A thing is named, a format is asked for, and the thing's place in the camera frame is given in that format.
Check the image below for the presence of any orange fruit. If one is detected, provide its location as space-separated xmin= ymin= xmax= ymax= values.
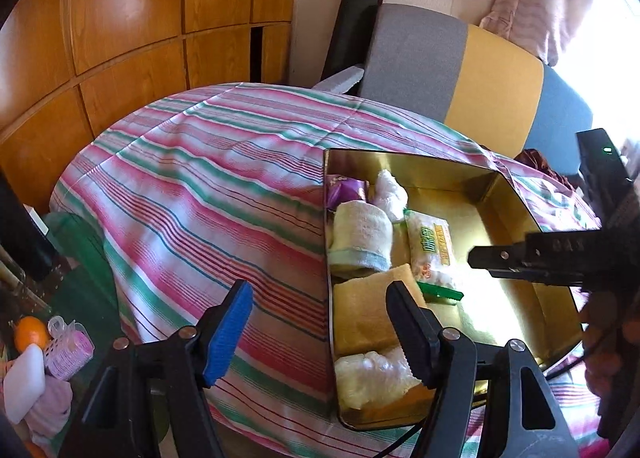
xmin=13 ymin=316 xmax=51 ymax=353

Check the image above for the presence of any gold tin box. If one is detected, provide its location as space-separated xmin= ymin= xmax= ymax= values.
xmin=322 ymin=148 xmax=587 ymax=432

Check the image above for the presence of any black rolled mat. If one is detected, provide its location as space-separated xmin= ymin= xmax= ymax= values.
xmin=320 ymin=0 xmax=384 ymax=83

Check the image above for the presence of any clear plastic bag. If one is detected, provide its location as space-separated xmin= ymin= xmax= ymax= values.
xmin=334 ymin=345 xmax=424 ymax=410

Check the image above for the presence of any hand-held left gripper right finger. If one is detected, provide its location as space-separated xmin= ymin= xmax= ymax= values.
xmin=385 ymin=280 xmax=581 ymax=458

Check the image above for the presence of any black cable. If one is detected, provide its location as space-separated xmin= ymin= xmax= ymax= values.
xmin=367 ymin=418 xmax=426 ymax=458

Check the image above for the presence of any beige towel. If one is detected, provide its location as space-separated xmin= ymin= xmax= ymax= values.
xmin=330 ymin=200 xmax=394 ymax=275

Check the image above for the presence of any wooden wardrobe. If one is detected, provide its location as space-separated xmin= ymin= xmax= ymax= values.
xmin=0 ymin=0 xmax=302 ymax=215

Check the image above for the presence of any cracker packet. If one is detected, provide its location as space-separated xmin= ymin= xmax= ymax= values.
xmin=404 ymin=210 xmax=465 ymax=307

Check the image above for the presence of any dark red cloth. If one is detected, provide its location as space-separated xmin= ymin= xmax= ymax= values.
xmin=515 ymin=149 xmax=582 ymax=189

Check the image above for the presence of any small white plastic bundle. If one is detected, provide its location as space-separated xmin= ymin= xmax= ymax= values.
xmin=372 ymin=169 xmax=410 ymax=223

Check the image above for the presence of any striped tablecloth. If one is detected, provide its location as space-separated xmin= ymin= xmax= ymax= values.
xmin=50 ymin=82 xmax=640 ymax=458

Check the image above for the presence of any grey yellow blue chair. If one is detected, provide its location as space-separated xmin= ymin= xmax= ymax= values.
xmin=357 ymin=2 xmax=596 ymax=173

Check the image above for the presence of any yellow sponge block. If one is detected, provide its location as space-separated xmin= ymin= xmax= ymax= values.
xmin=332 ymin=264 xmax=431 ymax=357

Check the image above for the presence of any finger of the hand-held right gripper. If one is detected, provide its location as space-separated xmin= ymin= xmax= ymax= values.
xmin=467 ymin=230 xmax=606 ymax=289

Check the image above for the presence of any purple snack packet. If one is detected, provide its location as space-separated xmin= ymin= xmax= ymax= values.
xmin=327 ymin=175 xmax=372 ymax=211

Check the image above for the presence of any white plastic bottle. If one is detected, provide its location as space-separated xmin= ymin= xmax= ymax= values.
xmin=2 ymin=343 xmax=46 ymax=425

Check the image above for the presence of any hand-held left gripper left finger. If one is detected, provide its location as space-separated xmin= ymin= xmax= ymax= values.
xmin=60 ymin=279 xmax=254 ymax=458

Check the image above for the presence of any white foam piece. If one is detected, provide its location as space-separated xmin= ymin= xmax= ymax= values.
xmin=312 ymin=65 xmax=365 ymax=94

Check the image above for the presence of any pink folded cloth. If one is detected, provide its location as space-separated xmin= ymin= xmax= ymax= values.
xmin=25 ymin=378 xmax=74 ymax=445

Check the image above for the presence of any bright window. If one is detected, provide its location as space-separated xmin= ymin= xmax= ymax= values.
xmin=555 ymin=0 xmax=640 ymax=153

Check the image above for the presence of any green glass side table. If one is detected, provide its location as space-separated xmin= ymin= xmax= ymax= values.
xmin=0 ymin=213 xmax=172 ymax=458

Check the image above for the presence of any tall black object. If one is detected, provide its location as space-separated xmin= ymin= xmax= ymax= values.
xmin=0 ymin=173 xmax=59 ymax=281

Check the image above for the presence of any person's right hand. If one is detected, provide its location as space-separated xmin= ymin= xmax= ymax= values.
xmin=580 ymin=297 xmax=637 ymax=397

